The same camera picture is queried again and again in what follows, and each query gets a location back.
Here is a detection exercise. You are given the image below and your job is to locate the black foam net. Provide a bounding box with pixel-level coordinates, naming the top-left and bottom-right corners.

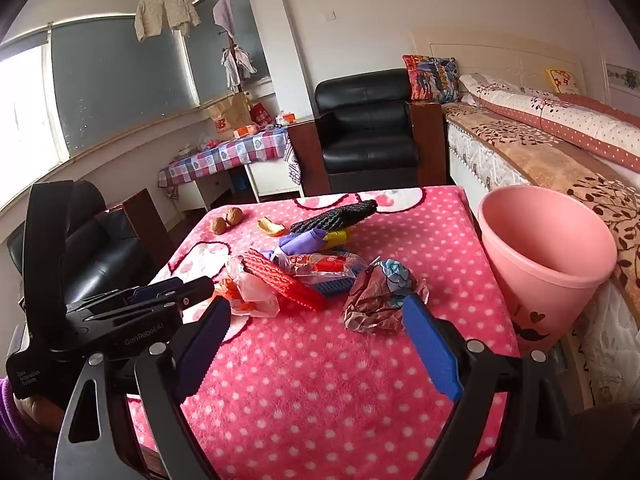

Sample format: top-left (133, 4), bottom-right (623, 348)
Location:
top-left (289, 199), bottom-right (378, 235)

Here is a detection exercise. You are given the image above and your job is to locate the foil wrapper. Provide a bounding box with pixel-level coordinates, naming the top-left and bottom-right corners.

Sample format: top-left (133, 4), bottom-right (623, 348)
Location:
top-left (342, 257), bottom-right (431, 335)

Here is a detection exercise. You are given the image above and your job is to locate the pink hanging cloth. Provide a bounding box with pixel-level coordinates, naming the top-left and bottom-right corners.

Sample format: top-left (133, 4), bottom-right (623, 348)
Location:
top-left (212, 0), bottom-right (240, 36)

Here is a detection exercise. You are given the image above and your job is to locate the cream knitted cardigan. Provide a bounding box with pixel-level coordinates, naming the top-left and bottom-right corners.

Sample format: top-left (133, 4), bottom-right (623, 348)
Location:
top-left (134, 0), bottom-right (202, 42)

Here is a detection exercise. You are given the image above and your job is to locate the floral dotted quilt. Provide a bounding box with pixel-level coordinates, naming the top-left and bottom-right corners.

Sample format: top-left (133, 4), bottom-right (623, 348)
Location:
top-left (459, 72), bottom-right (640, 173)

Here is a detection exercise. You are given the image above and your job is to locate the colourful printed cushion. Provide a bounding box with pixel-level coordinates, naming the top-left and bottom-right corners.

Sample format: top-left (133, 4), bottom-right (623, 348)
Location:
top-left (402, 55), bottom-right (460, 103)

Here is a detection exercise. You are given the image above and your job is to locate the blue foam net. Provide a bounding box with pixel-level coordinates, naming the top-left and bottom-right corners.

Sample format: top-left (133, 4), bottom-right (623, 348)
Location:
top-left (310, 280), bottom-right (356, 298)

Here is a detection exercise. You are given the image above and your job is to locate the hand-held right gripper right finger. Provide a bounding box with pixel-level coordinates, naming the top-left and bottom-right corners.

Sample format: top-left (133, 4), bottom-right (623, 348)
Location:
top-left (400, 294), bottom-right (588, 480)

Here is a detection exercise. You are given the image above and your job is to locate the white plastic bag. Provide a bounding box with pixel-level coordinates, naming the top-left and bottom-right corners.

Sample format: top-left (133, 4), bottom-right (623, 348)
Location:
top-left (215, 255), bottom-right (281, 318)

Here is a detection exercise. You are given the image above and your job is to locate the person's left forearm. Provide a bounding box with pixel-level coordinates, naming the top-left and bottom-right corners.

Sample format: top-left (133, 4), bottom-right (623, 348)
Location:
top-left (0, 375), bottom-right (68, 480)

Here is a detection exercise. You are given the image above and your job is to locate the yellow cushion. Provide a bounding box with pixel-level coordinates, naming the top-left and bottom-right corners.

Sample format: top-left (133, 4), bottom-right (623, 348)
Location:
top-left (545, 67), bottom-right (581, 95)

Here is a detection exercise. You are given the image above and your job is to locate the pink plastic bucket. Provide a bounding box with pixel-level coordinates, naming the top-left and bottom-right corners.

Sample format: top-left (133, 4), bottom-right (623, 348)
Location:
top-left (477, 185), bottom-right (618, 358)

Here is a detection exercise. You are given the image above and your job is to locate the dark leather chair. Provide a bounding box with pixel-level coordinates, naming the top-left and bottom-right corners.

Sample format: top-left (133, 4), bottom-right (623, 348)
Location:
top-left (7, 180), bottom-right (153, 306)

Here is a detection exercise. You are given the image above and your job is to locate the white printed cloth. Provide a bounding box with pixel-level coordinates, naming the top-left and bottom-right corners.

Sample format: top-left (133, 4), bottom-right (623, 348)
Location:
top-left (282, 140), bottom-right (304, 186)

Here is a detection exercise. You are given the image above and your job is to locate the checkered cloth side table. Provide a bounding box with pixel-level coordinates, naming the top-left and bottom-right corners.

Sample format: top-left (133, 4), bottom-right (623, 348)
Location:
top-left (158, 127), bottom-right (296, 191)

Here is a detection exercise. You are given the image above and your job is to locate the frosted window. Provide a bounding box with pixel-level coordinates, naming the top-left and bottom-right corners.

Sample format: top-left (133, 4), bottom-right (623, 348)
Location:
top-left (0, 0), bottom-right (273, 206)

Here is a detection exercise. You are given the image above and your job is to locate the black leather armchair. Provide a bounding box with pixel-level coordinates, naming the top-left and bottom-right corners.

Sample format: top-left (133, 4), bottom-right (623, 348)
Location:
top-left (314, 68), bottom-right (420, 190)

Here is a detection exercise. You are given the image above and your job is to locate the red foam net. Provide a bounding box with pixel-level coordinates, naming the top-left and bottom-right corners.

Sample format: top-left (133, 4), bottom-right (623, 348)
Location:
top-left (239, 249), bottom-right (328, 312)

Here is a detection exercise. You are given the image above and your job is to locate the pink polka dot blanket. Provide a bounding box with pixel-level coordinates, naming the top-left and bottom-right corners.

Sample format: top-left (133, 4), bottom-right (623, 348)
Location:
top-left (127, 186), bottom-right (521, 480)

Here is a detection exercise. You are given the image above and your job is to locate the wooden coat rack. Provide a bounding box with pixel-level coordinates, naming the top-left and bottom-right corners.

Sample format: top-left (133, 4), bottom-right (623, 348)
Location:
top-left (218, 25), bottom-right (251, 96)

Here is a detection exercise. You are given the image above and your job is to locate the white hanging garment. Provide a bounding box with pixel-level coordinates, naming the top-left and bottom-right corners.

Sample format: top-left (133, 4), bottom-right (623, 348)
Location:
top-left (221, 45), bottom-right (258, 92)

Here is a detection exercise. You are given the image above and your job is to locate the white cabinet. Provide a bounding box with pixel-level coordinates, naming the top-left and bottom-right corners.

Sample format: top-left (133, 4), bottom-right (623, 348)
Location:
top-left (245, 157), bottom-right (305, 202)

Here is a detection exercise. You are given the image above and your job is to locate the white wardrobe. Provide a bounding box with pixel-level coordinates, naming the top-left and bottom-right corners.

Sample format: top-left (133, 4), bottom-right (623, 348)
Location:
top-left (582, 0), bottom-right (640, 116)

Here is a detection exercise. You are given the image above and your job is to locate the lavender cloth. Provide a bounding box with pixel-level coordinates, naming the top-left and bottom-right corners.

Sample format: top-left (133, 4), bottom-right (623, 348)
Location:
top-left (277, 227), bottom-right (328, 261)

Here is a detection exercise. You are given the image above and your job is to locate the yellow wrapper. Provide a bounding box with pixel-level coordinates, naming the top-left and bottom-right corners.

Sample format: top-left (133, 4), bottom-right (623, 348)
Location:
top-left (322, 227), bottom-right (356, 248)

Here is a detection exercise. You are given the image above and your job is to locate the brown paper bag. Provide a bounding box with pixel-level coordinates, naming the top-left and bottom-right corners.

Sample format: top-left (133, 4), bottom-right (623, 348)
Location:
top-left (202, 92), bottom-right (252, 138)

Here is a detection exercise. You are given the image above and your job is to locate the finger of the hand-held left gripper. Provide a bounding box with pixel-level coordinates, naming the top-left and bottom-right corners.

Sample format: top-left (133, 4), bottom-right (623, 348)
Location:
top-left (107, 276), bottom-right (186, 306)
top-left (80, 275), bottom-right (217, 323)

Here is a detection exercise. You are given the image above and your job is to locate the clear wrapper with red label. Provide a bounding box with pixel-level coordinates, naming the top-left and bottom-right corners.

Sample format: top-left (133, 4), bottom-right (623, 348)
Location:
top-left (272, 250), bottom-right (368, 286)

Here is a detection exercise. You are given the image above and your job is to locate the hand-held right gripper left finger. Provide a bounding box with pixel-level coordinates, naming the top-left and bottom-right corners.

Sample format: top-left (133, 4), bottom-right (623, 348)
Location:
top-left (52, 297), bottom-right (233, 480)

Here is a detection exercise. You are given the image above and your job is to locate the cream bed headboard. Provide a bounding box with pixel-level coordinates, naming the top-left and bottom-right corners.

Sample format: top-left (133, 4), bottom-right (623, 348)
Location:
top-left (410, 25), bottom-right (586, 96)

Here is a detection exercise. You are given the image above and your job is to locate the white drawer table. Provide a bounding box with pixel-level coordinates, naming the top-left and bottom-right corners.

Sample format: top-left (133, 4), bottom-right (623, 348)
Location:
top-left (172, 172), bottom-right (236, 213)

